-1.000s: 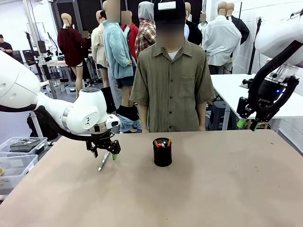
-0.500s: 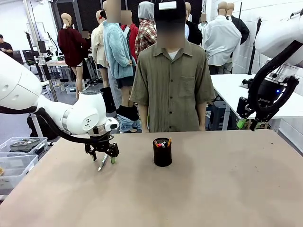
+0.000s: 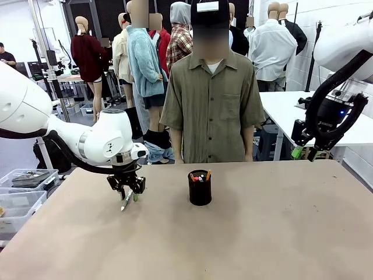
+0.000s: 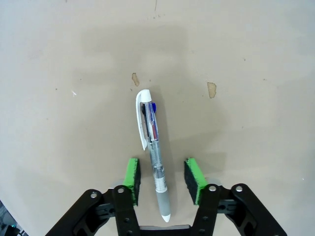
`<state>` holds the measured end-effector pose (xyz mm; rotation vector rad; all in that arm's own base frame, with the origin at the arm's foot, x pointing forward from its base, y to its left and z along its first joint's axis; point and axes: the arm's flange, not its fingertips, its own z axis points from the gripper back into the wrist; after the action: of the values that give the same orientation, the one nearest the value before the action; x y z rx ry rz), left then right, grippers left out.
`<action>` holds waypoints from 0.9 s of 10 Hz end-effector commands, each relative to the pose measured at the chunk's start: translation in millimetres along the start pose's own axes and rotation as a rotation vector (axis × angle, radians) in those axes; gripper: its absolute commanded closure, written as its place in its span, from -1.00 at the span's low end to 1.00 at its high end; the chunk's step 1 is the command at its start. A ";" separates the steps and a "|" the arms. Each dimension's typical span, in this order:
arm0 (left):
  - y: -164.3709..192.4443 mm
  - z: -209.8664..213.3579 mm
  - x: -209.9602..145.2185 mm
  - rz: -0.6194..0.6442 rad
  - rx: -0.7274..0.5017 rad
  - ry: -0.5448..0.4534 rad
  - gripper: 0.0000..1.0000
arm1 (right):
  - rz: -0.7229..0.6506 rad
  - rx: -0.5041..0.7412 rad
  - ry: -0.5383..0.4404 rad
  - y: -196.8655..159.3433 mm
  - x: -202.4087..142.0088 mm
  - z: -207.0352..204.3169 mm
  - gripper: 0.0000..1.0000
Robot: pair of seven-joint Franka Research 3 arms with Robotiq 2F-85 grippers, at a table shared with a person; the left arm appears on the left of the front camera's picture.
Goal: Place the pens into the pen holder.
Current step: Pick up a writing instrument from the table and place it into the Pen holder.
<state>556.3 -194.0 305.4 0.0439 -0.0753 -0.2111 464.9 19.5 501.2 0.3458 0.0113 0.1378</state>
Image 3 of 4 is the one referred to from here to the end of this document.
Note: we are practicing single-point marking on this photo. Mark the orange pencil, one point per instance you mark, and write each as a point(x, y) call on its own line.
point(208, 175)

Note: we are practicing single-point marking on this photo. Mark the small clear storage box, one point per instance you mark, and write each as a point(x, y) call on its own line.
point(87, 109)

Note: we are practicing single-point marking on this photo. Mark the mannequin in cream jacket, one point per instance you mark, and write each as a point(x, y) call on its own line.
point(121, 55)

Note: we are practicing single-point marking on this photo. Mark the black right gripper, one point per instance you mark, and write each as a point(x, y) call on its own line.
point(332, 119)

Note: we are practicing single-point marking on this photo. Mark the mannequin in light blue fleece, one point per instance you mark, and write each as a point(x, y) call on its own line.
point(145, 64)

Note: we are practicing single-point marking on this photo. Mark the white marker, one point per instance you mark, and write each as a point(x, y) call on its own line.
point(201, 178)

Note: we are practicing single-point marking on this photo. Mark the person in olive shirt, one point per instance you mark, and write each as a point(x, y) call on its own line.
point(209, 102)

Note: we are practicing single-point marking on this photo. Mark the person's left forearm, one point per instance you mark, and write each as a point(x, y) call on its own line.
point(248, 144)

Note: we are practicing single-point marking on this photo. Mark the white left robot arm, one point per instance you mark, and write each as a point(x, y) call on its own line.
point(102, 140)

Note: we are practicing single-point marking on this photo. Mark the white side table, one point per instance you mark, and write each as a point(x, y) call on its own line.
point(285, 108)

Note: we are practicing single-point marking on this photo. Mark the white and green pen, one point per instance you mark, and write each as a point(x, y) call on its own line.
point(125, 204)

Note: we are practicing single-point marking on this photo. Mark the seated man in black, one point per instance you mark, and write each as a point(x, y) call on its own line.
point(7, 56)

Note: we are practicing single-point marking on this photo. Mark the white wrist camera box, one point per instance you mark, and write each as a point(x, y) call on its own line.
point(341, 94)
point(139, 151)

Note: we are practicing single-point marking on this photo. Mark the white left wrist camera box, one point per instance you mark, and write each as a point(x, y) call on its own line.
point(139, 151)

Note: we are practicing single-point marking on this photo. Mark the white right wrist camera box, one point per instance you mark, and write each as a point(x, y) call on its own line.
point(341, 94)

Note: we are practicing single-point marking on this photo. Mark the black tripod stand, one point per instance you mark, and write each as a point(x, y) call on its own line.
point(311, 73)

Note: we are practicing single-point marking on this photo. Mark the black mesh pen holder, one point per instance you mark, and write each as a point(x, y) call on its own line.
point(200, 192)

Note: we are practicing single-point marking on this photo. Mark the clear plastic bin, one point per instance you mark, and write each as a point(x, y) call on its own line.
point(17, 210)
point(49, 178)

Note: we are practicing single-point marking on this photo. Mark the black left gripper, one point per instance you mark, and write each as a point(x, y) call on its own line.
point(125, 173)

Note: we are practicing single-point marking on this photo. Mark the mannequin in white shirt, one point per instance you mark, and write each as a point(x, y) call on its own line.
point(274, 52)

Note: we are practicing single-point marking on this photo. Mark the dark tray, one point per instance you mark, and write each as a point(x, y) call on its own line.
point(30, 179)

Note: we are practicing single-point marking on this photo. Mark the pink marker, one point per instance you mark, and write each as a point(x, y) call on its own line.
point(196, 178)

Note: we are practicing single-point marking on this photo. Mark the mannequin in red jacket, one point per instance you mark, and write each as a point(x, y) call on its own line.
point(163, 43)

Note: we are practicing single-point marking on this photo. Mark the mannequin in black clothes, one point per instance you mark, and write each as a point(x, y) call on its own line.
point(240, 38)

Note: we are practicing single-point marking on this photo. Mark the mannequin in black jacket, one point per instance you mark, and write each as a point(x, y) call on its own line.
point(298, 35)

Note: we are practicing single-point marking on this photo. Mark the mannequin in dark red sweater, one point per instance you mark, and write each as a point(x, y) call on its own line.
point(87, 55)

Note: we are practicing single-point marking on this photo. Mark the mannequin in plaid shirt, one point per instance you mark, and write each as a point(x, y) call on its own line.
point(179, 46)

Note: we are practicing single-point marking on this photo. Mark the black backpack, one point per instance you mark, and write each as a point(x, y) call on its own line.
point(54, 156)

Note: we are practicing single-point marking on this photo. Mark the grey work table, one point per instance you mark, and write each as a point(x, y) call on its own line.
point(62, 78)

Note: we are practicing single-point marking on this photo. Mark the person's right forearm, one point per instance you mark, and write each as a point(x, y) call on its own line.
point(175, 146)

